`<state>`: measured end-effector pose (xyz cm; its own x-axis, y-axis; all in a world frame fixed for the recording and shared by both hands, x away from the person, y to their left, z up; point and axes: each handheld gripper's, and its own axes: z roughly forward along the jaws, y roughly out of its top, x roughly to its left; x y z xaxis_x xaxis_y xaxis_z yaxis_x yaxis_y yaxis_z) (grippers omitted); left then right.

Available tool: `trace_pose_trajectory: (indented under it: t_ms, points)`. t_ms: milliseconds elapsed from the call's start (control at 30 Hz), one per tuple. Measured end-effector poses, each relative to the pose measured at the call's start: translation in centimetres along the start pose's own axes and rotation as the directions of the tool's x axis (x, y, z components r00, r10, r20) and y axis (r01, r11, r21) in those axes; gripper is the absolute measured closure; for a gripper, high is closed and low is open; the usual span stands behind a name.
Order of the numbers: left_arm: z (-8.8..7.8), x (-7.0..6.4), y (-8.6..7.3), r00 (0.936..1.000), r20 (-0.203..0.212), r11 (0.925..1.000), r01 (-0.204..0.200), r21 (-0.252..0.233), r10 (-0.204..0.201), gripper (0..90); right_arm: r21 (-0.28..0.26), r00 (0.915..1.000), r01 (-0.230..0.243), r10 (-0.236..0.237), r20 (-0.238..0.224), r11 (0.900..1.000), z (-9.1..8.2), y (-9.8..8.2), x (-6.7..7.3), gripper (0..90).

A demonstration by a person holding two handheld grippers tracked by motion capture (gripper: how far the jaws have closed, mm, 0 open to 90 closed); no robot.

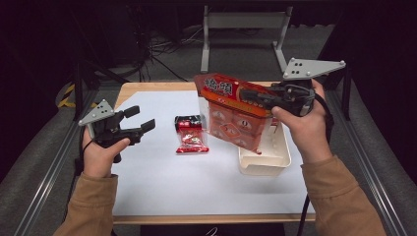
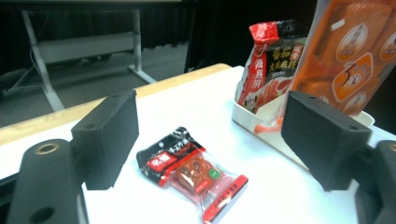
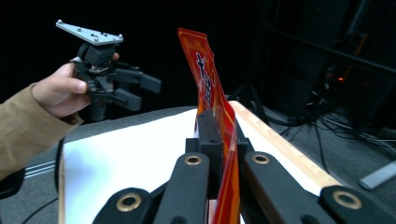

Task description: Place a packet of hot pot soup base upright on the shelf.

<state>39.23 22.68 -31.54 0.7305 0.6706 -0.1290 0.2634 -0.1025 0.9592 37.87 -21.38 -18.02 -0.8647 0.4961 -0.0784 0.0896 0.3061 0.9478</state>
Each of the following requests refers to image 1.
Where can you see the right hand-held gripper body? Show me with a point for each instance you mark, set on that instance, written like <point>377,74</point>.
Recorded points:
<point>296,95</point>

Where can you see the aluminium rail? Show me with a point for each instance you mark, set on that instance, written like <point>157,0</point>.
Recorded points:
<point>370,173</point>
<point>42,187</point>

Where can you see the white divided container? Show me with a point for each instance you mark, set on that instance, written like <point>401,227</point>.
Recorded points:
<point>272,157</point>

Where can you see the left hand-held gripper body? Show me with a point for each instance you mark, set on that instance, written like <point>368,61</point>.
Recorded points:
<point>105,126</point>

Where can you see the yellow black floor tape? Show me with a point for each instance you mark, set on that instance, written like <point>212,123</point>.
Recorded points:
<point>67,98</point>

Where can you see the orange seasoning packet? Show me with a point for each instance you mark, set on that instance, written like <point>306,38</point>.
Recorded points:
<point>229,118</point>

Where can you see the small red black packet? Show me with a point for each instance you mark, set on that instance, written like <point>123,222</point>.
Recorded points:
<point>191,134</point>

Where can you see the grey metal stand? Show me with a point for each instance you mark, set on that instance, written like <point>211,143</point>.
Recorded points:
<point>244,20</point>

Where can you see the person's left hand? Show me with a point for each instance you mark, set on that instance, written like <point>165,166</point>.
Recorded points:
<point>98,160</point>

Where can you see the person's right hand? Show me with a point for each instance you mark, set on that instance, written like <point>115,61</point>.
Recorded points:
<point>308,134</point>

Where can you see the black stand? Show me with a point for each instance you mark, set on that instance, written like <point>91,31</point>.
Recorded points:
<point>345,95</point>
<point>78,88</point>

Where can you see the white table mat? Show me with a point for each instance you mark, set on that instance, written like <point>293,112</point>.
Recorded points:
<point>170,183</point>

